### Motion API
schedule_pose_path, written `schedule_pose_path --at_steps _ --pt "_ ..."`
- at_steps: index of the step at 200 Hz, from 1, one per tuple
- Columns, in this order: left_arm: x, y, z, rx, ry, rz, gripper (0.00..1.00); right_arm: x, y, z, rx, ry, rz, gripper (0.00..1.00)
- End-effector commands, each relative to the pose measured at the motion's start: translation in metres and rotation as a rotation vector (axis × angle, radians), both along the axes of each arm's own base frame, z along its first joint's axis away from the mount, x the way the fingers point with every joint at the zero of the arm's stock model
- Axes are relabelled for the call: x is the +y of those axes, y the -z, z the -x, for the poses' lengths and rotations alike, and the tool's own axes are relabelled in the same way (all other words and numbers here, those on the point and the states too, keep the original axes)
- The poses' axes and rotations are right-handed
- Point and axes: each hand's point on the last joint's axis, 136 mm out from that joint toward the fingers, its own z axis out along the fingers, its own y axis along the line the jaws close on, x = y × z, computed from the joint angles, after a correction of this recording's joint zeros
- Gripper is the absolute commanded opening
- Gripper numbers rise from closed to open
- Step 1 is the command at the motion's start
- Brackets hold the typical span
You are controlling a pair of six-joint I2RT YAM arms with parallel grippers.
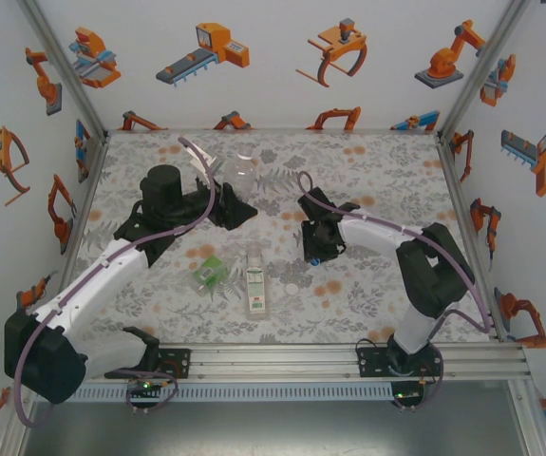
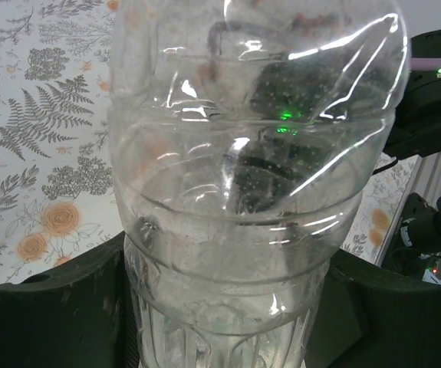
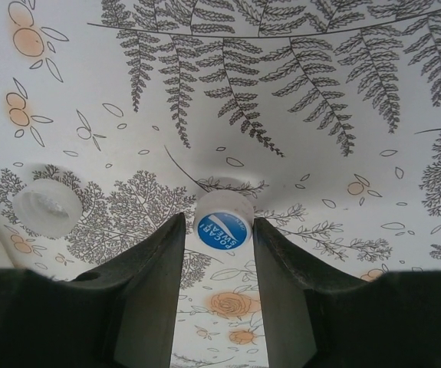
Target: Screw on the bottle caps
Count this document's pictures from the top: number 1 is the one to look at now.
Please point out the plain white bottle cap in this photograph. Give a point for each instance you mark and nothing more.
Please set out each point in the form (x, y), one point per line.
(291, 288)

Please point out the round clear plastic bottle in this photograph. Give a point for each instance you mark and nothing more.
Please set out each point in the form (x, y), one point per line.
(241, 176)

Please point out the tall clear bottle white label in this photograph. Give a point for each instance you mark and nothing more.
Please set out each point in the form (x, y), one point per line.
(256, 285)

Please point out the clear bottle green label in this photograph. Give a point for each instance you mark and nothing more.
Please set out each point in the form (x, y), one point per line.
(211, 271)

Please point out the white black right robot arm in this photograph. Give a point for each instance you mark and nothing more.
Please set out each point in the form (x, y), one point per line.
(372, 233)

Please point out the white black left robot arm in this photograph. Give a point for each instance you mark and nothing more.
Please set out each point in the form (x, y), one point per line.
(87, 285)

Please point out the floral patterned table cover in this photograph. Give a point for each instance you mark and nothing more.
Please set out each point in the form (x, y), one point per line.
(372, 166)

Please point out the circuit board with green light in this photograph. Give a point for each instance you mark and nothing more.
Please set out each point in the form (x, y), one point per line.
(143, 387)
(408, 395)

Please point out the grey metal panel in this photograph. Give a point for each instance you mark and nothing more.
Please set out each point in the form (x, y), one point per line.
(277, 430)

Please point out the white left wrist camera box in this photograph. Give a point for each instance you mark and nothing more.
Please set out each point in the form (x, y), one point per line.
(202, 161)

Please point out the aluminium side rail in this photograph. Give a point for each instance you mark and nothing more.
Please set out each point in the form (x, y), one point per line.
(460, 199)
(86, 190)

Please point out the aluminium back rail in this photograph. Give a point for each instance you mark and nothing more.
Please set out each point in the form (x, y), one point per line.
(272, 130)

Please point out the aluminium front rail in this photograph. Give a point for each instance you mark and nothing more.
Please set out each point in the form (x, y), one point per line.
(277, 361)

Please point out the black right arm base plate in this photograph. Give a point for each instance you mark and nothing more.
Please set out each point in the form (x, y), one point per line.
(372, 363)

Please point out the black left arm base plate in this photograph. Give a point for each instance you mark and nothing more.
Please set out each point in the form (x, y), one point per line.
(177, 363)

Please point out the aluminium frame post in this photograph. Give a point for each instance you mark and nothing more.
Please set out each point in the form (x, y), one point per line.
(533, 423)
(65, 66)
(484, 66)
(9, 437)

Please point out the aluminium lower frame post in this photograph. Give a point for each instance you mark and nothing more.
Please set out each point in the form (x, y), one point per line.
(9, 437)
(533, 423)

